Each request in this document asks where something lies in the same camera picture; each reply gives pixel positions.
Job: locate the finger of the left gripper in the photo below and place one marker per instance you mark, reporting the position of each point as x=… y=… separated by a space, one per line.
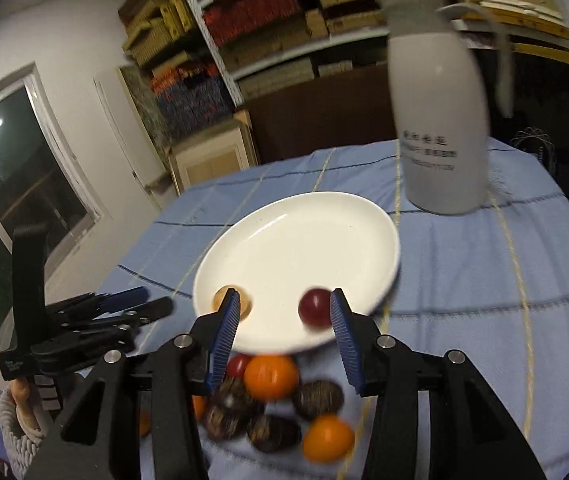
x=90 y=305
x=119 y=326

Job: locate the small orange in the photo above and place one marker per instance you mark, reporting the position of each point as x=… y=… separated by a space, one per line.
x=327 y=439

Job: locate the white oval plate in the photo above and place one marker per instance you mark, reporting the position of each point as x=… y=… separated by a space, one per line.
x=318 y=239

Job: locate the dark red plum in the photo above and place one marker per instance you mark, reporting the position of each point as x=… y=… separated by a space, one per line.
x=314 y=308

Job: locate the white metal shelf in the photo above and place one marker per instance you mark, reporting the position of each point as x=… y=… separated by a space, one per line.
x=246 y=31

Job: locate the white thermos jug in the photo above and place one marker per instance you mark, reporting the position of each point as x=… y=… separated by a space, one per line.
x=439 y=102

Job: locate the mandarin with stem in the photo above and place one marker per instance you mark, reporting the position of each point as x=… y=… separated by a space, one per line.
x=200 y=405

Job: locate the blue checked tablecloth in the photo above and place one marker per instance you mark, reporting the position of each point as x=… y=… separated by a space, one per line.
x=493 y=283

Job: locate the window with white frame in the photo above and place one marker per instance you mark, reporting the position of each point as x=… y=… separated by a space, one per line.
x=40 y=181

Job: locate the small red cherry tomato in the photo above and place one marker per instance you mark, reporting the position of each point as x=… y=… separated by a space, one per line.
x=236 y=366

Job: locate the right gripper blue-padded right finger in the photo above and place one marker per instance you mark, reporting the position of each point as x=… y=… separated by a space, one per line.
x=471 y=433

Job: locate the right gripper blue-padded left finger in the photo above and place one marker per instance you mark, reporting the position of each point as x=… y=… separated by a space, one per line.
x=97 y=434

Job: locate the dark brown board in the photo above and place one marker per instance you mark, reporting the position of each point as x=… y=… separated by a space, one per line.
x=350 y=108

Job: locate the cardboard box with frame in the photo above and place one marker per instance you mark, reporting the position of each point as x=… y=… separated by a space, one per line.
x=222 y=149

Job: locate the person's left hand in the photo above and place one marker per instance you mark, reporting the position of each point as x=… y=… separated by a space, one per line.
x=33 y=418

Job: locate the white leaning panel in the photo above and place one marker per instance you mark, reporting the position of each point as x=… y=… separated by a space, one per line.
x=130 y=133

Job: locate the grey knitted sleeve forearm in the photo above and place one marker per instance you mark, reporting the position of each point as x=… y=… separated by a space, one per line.
x=21 y=444

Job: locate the dark water chestnut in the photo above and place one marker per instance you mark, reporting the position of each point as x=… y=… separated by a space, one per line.
x=318 y=398
x=221 y=424
x=233 y=395
x=273 y=433

